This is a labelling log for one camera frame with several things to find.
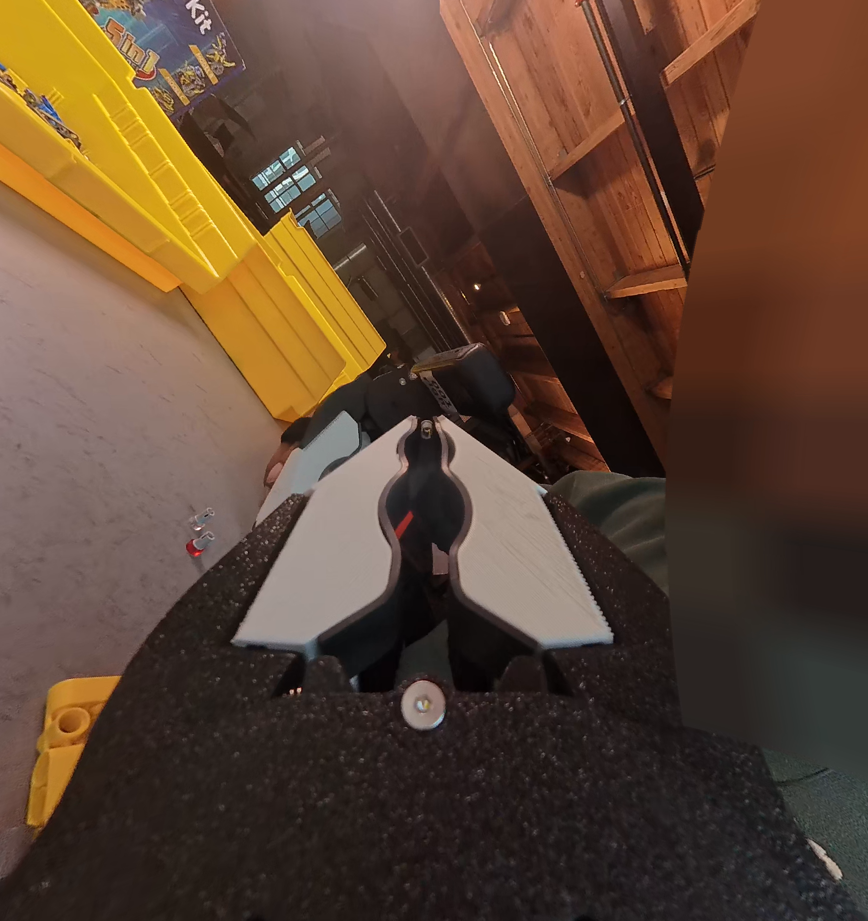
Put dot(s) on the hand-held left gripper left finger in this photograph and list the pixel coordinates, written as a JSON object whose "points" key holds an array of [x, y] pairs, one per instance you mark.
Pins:
{"points": [[312, 575]]}

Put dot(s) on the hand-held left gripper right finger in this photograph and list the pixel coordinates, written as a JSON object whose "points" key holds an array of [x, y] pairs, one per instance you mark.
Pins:
{"points": [[527, 575]]}

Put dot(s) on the red round lego piece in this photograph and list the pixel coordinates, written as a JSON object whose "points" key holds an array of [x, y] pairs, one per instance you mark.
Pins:
{"points": [[198, 545]]}

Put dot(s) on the clear round lego piece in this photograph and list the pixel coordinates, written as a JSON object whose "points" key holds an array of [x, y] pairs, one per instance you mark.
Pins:
{"points": [[204, 516]]}

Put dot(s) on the yellow lego beam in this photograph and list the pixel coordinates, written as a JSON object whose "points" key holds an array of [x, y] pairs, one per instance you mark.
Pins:
{"points": [[60, 734]]}

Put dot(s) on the blue lego set box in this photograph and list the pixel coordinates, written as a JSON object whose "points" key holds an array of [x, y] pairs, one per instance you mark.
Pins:
{"points": [[175, 50]]}

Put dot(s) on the heap of dark grey lego parts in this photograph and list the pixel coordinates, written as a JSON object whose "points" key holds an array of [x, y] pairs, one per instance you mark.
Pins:
{"points": [[31, 101]]}

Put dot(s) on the person's right hand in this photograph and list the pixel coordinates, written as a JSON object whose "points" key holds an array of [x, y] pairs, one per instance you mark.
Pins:
{"points": [[276, 468]]}

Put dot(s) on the yellow parts bin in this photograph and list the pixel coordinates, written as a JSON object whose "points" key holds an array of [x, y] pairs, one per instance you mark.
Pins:
{"points": [[153, 165], [340, 302], [276, 338]]}

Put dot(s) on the person's green sweatshirt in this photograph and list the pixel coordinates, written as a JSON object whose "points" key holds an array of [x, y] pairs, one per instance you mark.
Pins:
{"points": [[621, 518]]}

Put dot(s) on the paned window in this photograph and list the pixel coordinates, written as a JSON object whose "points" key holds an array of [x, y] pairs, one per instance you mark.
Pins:
{"points": [[294, 188], [276, 169], [319, 210]]}

